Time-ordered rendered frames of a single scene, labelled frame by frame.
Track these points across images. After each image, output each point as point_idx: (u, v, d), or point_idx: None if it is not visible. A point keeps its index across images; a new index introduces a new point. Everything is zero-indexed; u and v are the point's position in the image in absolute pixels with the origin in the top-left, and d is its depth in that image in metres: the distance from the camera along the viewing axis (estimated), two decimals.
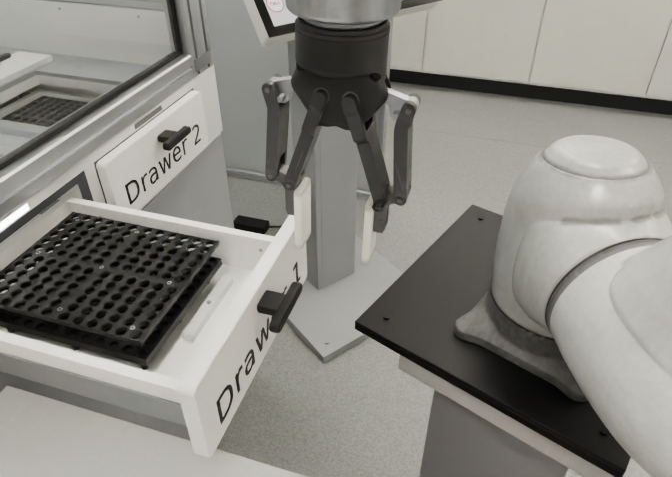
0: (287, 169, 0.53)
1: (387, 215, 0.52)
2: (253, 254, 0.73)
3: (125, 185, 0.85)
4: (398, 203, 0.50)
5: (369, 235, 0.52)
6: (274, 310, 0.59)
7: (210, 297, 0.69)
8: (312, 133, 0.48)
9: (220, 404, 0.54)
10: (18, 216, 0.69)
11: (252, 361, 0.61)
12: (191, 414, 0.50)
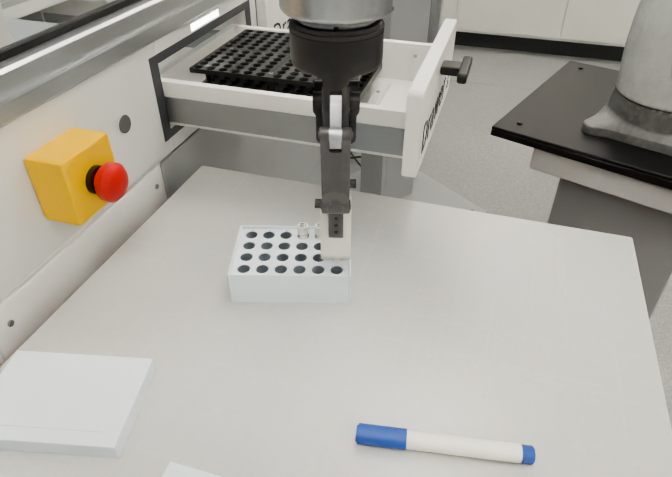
0: None
1: (337, 225, 0.52)
2: (407, 62, 0.84)
3: (274, 24, 0.96)
4: (322, 208, 0.49)
5: (320, 230, 0.54)
6: (457, 69, 0.69)
7: (378, 89, 0.80)
8: None
9: (424, 131, 0.65)
10: (212, 17, 0.79)
11: (432, 120, 0.72)
12: (414, 121, 0.61)
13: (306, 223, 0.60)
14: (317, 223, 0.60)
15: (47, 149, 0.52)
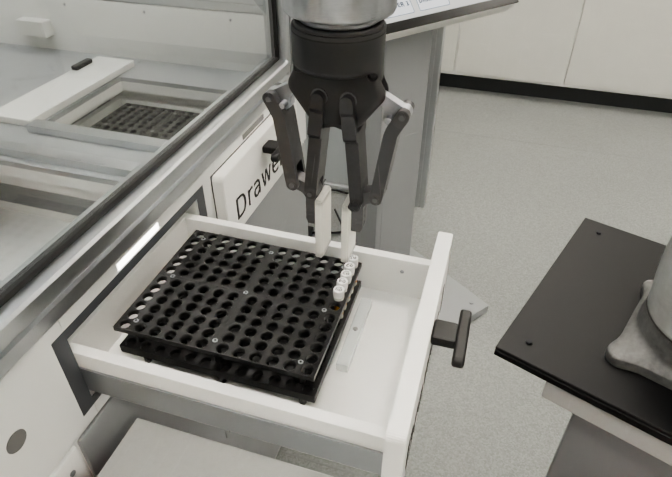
0: (308, 178, 0.53)
1: (364, 214, 0.53)
2: (392, 276, 0.69)
3: (236, 199, 0.81)
4: (373, 202, 0.50)
5: (347, 234, 0.53)
6: (452, 342, 0.54)
7: (355, 323, 0.64)
8: (318, 136, 0.47)
9: (409, 448, 0.50)
10: (150, 236, 0.64)
11: (421, 396, 0.56)
12: (394, 462, 0.46)
13: (341, 277, 0.61)
14: (335, 289, 0.60)
15: None
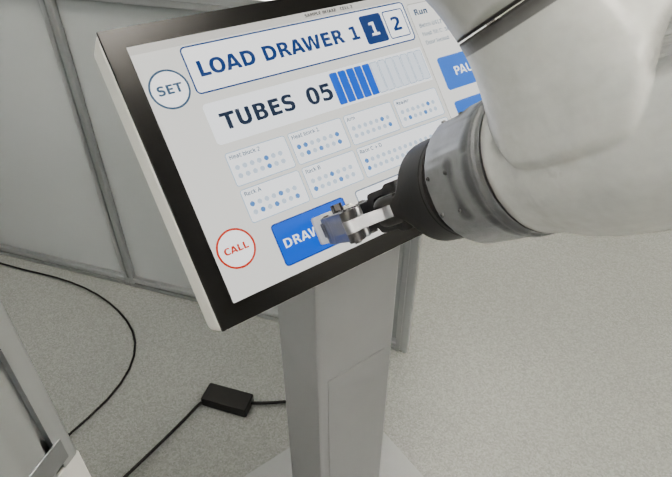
0: None
1: None
2: None
3: None
4: None
5: None
6: None
7: None
8: (393, 228, 0.45)
9: None
10: None
11: None
12: None
13: None
14: None
15: None
